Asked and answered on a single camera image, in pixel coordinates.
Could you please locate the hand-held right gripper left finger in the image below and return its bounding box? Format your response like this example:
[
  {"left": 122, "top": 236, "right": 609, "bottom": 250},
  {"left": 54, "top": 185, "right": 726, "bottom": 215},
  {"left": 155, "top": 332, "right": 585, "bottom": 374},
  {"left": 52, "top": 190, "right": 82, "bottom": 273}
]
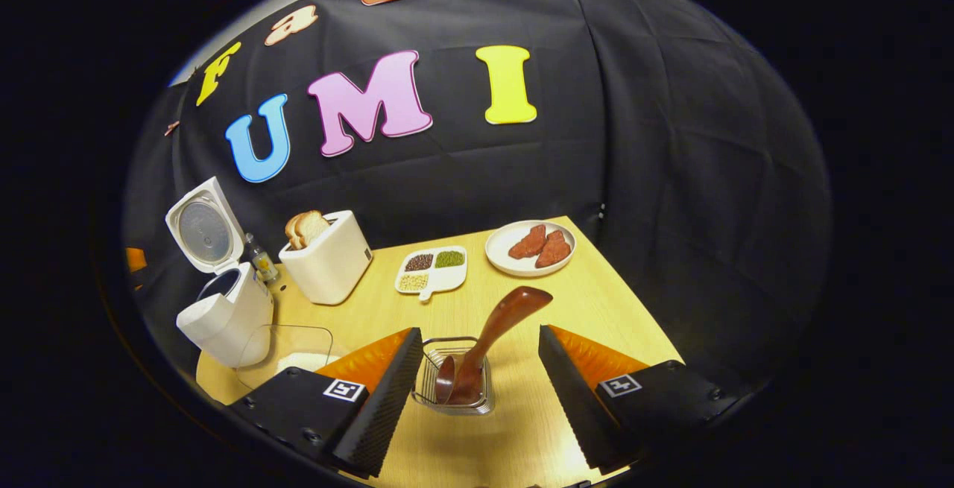
[{"left": 227, "top": 326, "right": 424, "bottom": 478}]

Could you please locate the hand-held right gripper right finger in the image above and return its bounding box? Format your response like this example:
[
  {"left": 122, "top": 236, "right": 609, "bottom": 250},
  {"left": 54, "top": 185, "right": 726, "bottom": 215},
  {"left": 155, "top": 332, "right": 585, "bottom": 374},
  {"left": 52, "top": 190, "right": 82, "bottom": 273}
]
[{"left": 538, "top": 324, "right": 739, "bottom": 474}]

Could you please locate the metal wire chopstick holder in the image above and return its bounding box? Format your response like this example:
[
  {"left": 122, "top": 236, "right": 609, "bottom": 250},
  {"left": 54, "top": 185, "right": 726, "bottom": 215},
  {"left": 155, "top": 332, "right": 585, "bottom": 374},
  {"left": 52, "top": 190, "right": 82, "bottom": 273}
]
[{"left": 411, "top": 337, "right": 495, "bottom": 416}]

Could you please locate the brown wooden spoon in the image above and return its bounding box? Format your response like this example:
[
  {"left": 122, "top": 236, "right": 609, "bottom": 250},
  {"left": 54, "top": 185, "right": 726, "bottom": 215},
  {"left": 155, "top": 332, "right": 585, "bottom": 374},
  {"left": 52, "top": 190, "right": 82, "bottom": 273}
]
[{"left": 435, "top": 286, "right": 554, "bottom": 405}]

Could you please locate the white rice cooker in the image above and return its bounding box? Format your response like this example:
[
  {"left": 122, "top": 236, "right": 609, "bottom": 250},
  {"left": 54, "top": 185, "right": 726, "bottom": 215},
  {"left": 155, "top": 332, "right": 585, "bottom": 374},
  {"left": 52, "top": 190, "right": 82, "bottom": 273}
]
[{"left": 165, "top": 177, "right": 275, "bottom": 368}]

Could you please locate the small glass bottle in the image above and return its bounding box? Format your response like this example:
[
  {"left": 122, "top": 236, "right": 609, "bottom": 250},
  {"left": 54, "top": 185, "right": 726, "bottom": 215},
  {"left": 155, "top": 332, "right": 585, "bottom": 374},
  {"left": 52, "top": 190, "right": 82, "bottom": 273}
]
[{"left": 244, "top": 233, "right": 279, "bottom": 282}]

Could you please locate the clear plastic container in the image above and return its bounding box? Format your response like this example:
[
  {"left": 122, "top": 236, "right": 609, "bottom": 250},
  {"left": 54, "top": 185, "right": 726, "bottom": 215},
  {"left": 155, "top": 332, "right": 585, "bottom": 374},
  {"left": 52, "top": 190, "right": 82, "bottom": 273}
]
[{"left": 236, "top": 324, "right": 344, "bottom": 392}]

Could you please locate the white divided dish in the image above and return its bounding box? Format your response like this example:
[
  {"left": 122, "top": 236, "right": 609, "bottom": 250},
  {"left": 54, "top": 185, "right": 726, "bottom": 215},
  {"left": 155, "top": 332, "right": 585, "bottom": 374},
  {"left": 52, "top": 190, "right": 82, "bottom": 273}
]
[{"left": 394, "top": 246, "right": 468, "bottom": 302}]

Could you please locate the white toaster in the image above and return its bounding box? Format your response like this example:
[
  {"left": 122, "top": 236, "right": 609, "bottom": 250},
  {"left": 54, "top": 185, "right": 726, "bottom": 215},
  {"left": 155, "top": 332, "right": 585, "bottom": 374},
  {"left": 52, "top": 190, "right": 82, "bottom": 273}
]
[{"left": 279, "top": 210, "right": 373, "bottom": 305}]

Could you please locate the red meat slice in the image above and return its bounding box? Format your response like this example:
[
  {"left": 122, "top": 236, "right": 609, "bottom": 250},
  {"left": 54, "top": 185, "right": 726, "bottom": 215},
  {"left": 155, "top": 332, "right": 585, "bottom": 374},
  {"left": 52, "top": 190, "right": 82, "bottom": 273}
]
[
  {"left": 535, "top": 230, "right": 572, "bottom": 268},
  {"left": 508, "top": 224, "right": 547, "bottom": 259}
]

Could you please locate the white round plate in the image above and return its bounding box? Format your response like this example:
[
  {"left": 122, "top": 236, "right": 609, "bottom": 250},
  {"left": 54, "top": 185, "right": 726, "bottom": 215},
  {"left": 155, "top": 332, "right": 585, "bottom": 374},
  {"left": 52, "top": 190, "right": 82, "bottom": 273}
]
[{"left": 485, "top": 220, "right": 577, "bottom": 278}]

